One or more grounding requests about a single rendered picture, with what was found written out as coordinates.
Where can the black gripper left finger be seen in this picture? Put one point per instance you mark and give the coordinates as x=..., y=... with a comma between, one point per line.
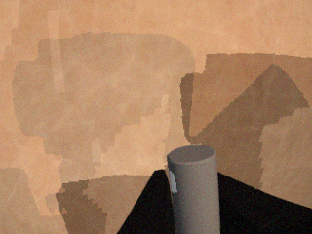
x=153, y=212

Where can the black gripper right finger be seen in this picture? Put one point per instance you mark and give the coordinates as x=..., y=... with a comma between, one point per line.
x=245, y=210

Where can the grey cylinder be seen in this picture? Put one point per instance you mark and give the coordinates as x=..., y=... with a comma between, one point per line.
x=194, y=189

